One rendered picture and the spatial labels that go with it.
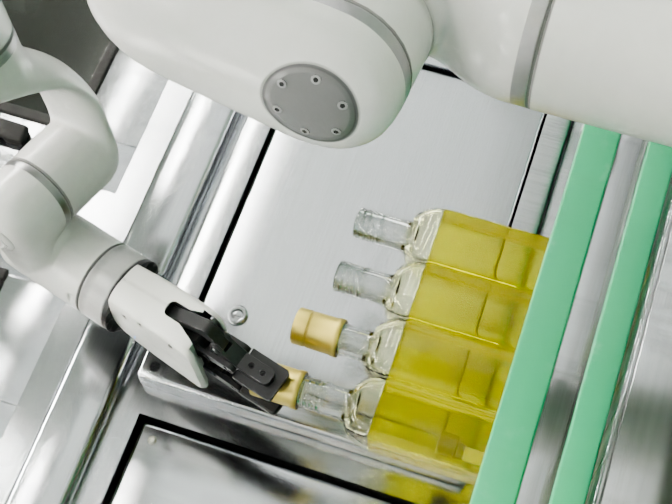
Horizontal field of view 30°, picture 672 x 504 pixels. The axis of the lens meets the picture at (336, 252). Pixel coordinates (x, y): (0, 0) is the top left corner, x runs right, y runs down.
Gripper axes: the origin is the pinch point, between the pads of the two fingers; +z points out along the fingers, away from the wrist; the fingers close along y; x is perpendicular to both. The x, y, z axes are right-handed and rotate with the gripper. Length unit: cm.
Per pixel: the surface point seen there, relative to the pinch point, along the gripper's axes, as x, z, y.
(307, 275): 14.6, -6.6, -12.9
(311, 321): 6.7, 0.6, 1.5
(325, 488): -2.1, 6.9, -16.0
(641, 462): 7.0, 30.7, 15.5
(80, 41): 26, -48, -18
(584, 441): 6.6, 26.4, 13.7
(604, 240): 22.1, 19.5, 13.1
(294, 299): 11.7, -6.2, -12.8
